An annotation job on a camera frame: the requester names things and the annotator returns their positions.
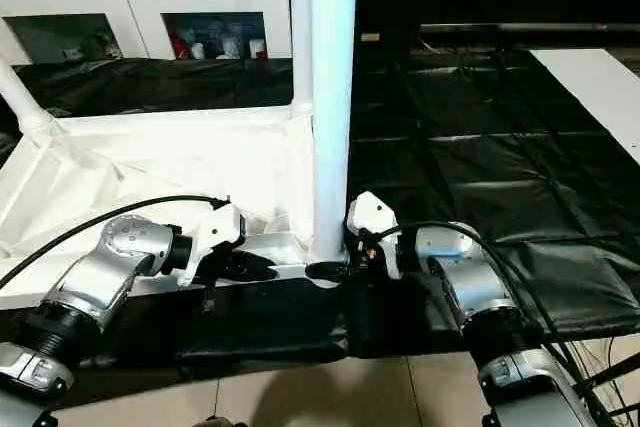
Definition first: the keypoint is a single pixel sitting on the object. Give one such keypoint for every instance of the white plastic table top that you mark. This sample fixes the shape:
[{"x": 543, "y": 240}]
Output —
[{"x": 150, "y": 157}]

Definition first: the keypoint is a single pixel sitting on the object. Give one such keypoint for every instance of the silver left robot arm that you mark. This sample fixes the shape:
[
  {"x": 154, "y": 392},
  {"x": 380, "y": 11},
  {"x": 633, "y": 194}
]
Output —
[{"x": 105, "y": 267}]

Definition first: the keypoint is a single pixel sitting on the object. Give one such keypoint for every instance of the black mat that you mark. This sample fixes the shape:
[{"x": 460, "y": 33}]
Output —
[{"x": 500, "y": 167}]

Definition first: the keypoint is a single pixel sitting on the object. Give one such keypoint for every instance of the small yellow label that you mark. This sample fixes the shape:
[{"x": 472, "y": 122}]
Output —
[{"x": 371, "y": 37}]

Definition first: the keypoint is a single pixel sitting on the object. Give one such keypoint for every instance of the black stand leg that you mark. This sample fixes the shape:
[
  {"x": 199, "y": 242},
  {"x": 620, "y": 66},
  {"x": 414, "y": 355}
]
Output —
[{"x": 612, "y": 372}]

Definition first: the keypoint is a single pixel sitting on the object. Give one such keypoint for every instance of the white flat board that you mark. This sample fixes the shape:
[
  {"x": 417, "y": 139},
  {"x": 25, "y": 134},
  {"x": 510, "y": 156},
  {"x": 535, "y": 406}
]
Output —
[{"x": 595, "y": 97}]

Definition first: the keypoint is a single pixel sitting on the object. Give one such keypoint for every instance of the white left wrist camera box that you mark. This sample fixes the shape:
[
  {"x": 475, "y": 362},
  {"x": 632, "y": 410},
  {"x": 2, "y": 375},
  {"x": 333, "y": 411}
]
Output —
[{"x": 212, "y": 227}]

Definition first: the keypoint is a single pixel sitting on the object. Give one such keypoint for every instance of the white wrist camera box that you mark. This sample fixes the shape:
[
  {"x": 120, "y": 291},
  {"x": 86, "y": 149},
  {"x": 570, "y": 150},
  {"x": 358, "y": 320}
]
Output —
[
  {"x": 212, "y": 227},
  {"x": 372, "y": 215}
]

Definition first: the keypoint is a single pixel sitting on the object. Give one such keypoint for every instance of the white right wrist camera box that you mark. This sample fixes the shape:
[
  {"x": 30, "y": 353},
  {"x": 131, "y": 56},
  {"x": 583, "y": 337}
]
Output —
[{"x": 372, "y": 215}]

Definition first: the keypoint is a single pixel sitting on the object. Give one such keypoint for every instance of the black metal rail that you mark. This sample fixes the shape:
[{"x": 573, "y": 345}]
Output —
[{"x": 530, "y": 28}]

